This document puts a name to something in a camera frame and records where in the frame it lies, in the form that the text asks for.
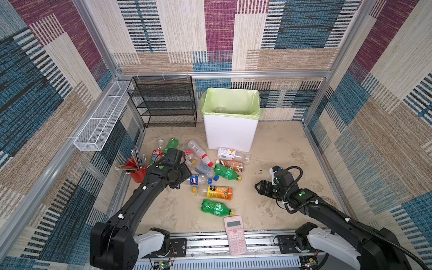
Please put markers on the green bottle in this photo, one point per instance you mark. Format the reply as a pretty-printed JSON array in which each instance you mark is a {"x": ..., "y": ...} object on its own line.
[
  {"x": 172, "y": 143},
  {"x": 216, "y": 208},
  {"x": 227, "y": 173}
]

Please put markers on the clear bottle red cap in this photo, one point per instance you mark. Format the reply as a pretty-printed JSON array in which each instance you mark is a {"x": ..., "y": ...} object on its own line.
[{"x": 199, "y": 151}]

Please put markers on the small red label bottle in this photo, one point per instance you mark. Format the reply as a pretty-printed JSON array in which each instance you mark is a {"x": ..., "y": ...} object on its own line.
[{"x": 189, "y": 157}]

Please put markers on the qoo red label bottle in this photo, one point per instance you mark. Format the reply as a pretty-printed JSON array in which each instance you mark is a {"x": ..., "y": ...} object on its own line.
[{"x": 158, "y": 153}]

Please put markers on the tape roll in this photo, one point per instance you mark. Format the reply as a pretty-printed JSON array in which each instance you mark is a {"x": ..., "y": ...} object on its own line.
[{"x": 330, "y": 202}]

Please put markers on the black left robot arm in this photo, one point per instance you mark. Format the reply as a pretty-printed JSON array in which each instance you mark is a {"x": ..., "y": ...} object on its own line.
[{"x": 114, "y": 244}]

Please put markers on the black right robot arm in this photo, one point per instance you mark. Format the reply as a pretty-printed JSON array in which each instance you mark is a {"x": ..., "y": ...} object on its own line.
[{"x": 352, "y": 242}]

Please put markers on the light blue label bottle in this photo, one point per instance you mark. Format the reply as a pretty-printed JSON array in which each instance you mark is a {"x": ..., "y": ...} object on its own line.
[{"x": 203, "y": 169}]

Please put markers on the black wire mesh shelf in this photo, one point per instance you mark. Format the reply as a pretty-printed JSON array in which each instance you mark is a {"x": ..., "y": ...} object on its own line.
[{"x": 164, "y": 101}]

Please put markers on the pepsi label clear bottle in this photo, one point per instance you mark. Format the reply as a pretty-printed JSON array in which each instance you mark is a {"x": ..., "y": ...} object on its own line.
[{"x": 197, "y": 180}]

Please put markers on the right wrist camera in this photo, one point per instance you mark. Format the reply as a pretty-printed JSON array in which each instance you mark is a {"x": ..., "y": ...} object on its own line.
[{"x": 273, "y": 171}]

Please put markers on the white bin with green liner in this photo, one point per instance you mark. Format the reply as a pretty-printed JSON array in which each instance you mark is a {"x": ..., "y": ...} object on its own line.
[{"x": 230, "y": 117}]

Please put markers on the pink calculator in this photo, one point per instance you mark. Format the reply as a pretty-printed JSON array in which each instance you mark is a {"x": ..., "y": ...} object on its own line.
[{"x": 235, "y": 235}]

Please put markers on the white wire wall basket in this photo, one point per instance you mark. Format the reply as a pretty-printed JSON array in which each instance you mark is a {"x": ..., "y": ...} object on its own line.
[{"x": 100, "y": 125}]

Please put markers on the orange juice bottle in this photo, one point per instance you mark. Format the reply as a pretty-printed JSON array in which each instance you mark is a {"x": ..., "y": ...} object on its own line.
[{"x": 213, "y": 192}]

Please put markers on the red pencil cup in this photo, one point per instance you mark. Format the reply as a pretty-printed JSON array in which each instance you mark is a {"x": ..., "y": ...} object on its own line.
[{"x": 135, "y": 166}]

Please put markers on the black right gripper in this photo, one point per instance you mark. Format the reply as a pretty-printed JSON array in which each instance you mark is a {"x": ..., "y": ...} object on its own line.
[{"x": 265, "y": 188}]

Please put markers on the brown tea bottle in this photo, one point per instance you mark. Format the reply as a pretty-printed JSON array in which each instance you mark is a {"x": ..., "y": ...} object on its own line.
[{"x": 232, "y": 164}]

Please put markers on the white yellow label bottle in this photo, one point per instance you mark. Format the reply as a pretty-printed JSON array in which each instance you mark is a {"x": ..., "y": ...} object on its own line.
[{"x": 232, "y": 155}]

